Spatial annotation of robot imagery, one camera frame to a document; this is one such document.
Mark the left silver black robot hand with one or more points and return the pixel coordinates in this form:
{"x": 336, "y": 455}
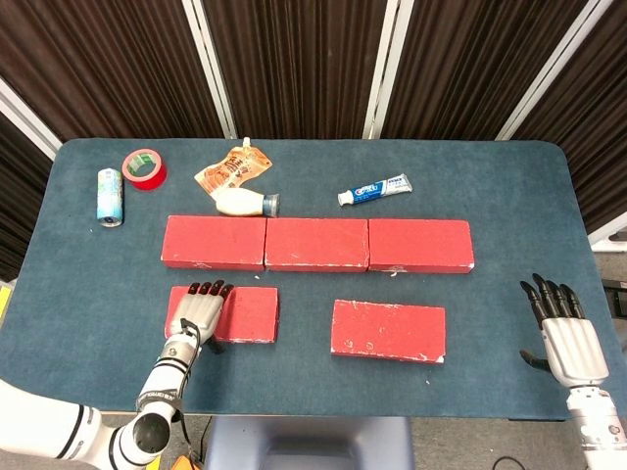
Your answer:
{"x": 196, "y": 313}

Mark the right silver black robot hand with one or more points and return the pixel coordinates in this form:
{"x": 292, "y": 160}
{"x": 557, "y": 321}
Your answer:
{"x": 573, "y": 347}

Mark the red brick with chipped corner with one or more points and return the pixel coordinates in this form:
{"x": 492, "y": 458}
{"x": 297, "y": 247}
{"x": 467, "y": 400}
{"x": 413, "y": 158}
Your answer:
{"x": 250, "y": 313}

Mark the red brick with white scuffs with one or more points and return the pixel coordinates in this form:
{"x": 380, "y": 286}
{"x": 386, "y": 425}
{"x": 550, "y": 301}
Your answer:
{"x": 387, "y": 330}

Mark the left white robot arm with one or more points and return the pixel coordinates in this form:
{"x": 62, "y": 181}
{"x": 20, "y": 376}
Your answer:
{"x": 157, "y": 387}

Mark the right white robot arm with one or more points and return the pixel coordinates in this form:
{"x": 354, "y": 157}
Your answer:
{"x": 597, "y": 426}

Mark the black equipment box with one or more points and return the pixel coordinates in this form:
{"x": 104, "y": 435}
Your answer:
{"x": 618, "y": 298}

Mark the red foam brick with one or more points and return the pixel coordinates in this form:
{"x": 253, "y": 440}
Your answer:
{"x": 213, "y": 240}
{"x": 421, "y": 245}
{"x": 316, "y": 242}

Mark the white plastic bottle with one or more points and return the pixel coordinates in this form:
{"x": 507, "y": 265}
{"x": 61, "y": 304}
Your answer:
{"x": 240, "y": 202}

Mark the blue felt table cover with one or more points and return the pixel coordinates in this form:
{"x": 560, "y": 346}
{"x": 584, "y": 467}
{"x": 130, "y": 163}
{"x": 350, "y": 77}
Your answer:
{"x": 303, "y": 391}

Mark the red tape roll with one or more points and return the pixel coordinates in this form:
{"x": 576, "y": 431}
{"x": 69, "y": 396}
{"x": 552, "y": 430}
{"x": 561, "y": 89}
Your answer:
{"x": 149, "y": 182}

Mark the light blue drink can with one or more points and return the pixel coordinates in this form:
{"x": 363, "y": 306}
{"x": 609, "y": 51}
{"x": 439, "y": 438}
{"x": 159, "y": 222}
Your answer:
{"x": 109, "y": 196}

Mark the orange spout pouch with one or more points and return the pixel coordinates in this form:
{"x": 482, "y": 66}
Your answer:
{"x": 232, "y": 171}

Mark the orange object on floor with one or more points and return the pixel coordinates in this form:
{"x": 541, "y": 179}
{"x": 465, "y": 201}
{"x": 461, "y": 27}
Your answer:
{"x": 186, "y": 464}

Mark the grey blue robot torso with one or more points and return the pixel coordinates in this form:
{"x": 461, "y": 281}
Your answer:
{"x": 308, "y": 445}

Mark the brown pleated divider panel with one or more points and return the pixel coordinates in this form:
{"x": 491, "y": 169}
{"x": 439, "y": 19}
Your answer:
{"x": 299, "y": 63}
{"x": 98, "y": 63}
{"x": 470, "y": 63}
{"x": 19, "y": 196}
{"x": 607, "y": 147}

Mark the blue white toothpaste tube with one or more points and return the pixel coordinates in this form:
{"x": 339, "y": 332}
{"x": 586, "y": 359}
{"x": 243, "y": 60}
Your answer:
{"x": 377, "y": 188}

